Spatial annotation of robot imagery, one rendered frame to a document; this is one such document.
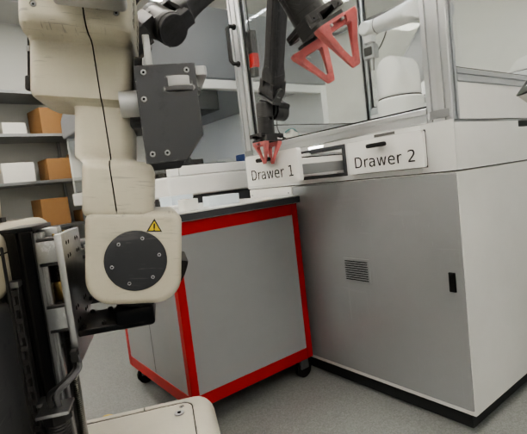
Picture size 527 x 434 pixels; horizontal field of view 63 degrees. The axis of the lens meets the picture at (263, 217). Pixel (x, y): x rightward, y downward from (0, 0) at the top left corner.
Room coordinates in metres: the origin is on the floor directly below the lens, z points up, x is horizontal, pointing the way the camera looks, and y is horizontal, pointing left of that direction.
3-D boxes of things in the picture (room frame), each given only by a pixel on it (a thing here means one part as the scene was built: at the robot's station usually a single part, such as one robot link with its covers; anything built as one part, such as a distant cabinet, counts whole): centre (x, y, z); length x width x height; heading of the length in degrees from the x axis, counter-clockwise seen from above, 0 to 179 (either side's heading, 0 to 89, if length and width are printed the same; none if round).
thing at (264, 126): (1.48, -0.04, 1.01); 0.10 x 0.07 x 0.07; 128
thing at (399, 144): (1.40, -0.41, 0.87); 0.29 x 0.02 x 0.11; 37
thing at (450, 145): (1.91, -0.63, 0.87); 1.02 x 0.95 x 0.14; 37
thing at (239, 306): (1.80, 0.27, 0.38); 0.62 x 0.58 x 0.76; 37
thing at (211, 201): (1.69, 0.16, 0.78); 0.12 x 0.08 x 0.04; 112
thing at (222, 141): (3.22, 0.54, 1.13); 1.78 x 1.14 x 0.45; 37
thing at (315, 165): (1.65, -0.22, 0.86); 0.40 x 0.26 x 0.06; 127
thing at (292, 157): (1.52, -0.05, 0.87); 0.29 x 0.02 x 0.11; 37
